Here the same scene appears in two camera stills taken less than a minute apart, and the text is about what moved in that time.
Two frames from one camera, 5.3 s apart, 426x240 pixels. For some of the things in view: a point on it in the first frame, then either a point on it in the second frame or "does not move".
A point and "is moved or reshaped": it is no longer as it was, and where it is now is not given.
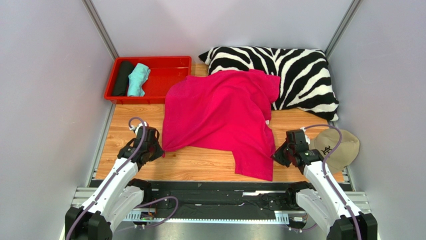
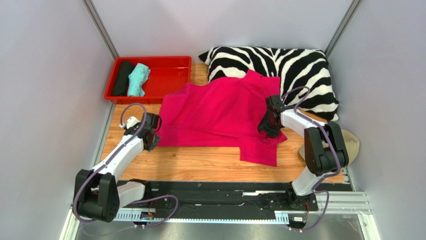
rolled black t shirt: [120, 85] does not move
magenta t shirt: [225, 109] is moved or reshaped
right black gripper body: [279, 155] -> [267, 125]
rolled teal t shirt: [139, 75] does not move
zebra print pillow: [306, 82] does not move
